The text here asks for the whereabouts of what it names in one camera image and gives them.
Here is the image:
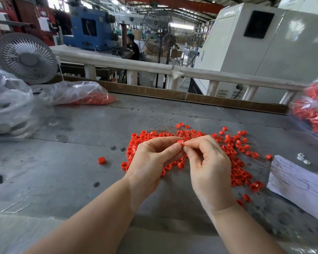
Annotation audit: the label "person's right hand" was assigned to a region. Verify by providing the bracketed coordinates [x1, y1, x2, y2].
[183, 135, 239, 212]

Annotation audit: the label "person's left hand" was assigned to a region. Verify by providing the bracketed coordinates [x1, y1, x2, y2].
[123, 136, 183, 205]

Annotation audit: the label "pile of red plastic rings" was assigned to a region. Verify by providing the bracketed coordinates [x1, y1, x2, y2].
[120, 122, 275, 207]

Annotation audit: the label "bundle of thin metal wires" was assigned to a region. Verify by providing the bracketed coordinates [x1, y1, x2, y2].
[148, 124, 218, 173]

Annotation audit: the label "person's left forearm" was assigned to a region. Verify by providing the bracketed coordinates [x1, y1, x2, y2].
[24, 185, 141, 254]

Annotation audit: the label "brown wooden board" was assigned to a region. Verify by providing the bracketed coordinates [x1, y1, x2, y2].
[49, 75, 288, 115]

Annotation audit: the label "white paper sheet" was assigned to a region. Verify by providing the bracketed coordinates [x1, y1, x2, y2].
[266, 155, 318, 225]

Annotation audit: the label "clear bag with red pieces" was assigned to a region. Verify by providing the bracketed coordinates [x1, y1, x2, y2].
[40, 81, 117, 106]

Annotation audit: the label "white metal railing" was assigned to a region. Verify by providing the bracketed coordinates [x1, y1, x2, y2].
[49, 45, 308, 105]

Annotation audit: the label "large clear bag red pieces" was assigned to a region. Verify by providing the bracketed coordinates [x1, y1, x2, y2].
[289, 66, 318, 140]

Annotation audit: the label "blue industrial machine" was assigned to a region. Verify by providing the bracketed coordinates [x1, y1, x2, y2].
[65, 5, 119, 51]

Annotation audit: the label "large grey machine cabinet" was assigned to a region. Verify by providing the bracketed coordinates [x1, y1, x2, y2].
[193, 0, 318, 104]

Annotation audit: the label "crumpled clear plastic bag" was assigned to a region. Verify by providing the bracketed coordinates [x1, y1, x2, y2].
[0, 69, 42, 140]

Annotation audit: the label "white desk fan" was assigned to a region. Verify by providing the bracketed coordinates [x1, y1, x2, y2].
[0, 32, 59, 85]

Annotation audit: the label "red industrial machine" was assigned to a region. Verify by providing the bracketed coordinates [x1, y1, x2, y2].
[0, 0, 60, 47]

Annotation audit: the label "black pedestal fan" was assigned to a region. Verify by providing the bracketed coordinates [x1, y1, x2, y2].
[159, 30, 178, 89]

